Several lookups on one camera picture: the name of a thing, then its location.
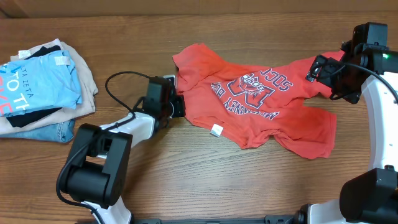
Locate red printed t-shirt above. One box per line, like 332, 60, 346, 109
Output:
173, 44, 336, 159

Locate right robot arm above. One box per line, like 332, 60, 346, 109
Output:
275, 43, 397, 223

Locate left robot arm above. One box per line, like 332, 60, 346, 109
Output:
56, 95, 185, 223

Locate beige folded garment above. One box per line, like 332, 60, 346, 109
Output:
1, 39, 98, 134

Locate folded blue jeans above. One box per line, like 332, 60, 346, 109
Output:
1, 119, 75, 143

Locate light blue folded t-shirt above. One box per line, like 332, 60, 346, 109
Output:
1, 50, 83, 116

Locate black folded garment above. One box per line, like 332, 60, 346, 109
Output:
6, 45, 61, 128

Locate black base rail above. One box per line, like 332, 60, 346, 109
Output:
133, 215, 294, 224

